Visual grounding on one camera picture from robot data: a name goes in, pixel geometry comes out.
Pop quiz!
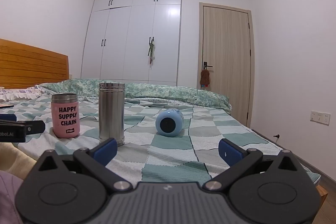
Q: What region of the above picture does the green floral quilt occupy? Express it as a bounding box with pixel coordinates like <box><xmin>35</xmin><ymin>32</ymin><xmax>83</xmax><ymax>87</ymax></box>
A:
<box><xmin>35</xmin><ymin>79</ymin><xmax>233</xmax><ymax>116</ymax></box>

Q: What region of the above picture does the stainless steel cup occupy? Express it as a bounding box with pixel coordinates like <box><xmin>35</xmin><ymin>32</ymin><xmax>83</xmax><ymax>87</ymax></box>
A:
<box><xmin>98</xmin><ymin>82</ymin><xmax>126</xmax><ymax>147</ymax></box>

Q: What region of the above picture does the light blue cup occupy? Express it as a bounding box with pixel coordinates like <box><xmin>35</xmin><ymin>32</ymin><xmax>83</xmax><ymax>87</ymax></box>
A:
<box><xmin>155</xmin><ymin>108</ymin><xmax>184</xmax><ymax>138</ymax></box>

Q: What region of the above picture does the wooden headboard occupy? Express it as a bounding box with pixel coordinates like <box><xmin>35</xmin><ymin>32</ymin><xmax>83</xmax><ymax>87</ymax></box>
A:
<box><xmin>0</xmin><ymin>38</ymin><xmax>69</xmax><ymax>89</ymax></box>

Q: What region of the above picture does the brown pouch on door handle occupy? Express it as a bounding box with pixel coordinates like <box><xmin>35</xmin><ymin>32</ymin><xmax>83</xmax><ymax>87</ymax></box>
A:
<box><xmin>200</xmin><ymin>69</ymin><xmax>211</xmax><ymax>86</ymax></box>

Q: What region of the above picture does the green hanging ornament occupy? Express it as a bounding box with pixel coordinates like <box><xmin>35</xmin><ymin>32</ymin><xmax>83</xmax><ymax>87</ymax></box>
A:
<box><xmin>147</xmin><ymin>40</ymin><xmax>157</xmax><ymax>65</ymax></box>

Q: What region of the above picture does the beige cloth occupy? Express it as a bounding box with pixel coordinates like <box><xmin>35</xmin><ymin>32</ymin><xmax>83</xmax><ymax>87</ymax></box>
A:
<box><xmin>0</xmin><ymin>142</ymin><xmax>38</xmax><ymax>172</ymax></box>

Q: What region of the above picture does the pink cup with steel rim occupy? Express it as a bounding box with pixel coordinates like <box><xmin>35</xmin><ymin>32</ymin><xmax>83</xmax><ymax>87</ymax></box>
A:
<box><xmin>51</xmin><ymin>93</ymin><xmax>79</xmax><ymax>139</ymax></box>

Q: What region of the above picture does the light wooden door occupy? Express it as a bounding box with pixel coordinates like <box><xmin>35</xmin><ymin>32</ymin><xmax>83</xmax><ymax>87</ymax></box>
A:
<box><xmin>198</xmin><ymin>2</ymin><xmax>255</xmax><ymax>127</ymax></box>

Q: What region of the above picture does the white wardrobe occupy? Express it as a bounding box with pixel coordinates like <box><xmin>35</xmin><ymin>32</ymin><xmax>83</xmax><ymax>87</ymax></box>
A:
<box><xmin>80</xmin><ymin>0</ymin><xmax>182</xmax><ymax>84</ymax></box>

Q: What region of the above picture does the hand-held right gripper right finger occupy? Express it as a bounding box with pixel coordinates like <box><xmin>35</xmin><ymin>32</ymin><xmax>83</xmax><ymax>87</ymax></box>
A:
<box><xmin>203</xmin><ymin>139</ymin><xmax>308</xmax><ymax>191</ymax></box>

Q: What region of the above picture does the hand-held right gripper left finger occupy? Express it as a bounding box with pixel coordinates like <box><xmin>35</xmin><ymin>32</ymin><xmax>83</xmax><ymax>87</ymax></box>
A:
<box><xmin>34</xmin><ymin>138</ymin><xmax>133</xmax><ymax>191</ymax></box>

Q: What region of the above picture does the white wall socket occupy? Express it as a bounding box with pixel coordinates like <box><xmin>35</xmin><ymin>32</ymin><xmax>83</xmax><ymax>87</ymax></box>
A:
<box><xmin>310</xmin><ymin>110</ymin><xmax>331</xmax><ymax>125</ymax></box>

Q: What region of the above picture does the purple clothing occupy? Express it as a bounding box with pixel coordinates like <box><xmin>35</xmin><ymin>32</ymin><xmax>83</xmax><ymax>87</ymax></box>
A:
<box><xmin>0</xmin><ymin>171</ymin><xmax>25</xmax><ymax>224</ymax></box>

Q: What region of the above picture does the wooden bed frame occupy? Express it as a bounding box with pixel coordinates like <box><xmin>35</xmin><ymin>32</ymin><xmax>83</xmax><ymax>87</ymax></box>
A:
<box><xmin>316</xmin><ymin>183</ymin><xmax>329</xmax><ymax>206</ymax></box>

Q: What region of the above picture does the floral ruffled pillow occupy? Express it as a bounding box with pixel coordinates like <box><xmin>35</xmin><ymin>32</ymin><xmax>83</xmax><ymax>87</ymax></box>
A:
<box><xmin>0</xmin><ymin>86</ymin><xmax>51</xmax><ymax>102</ymax></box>

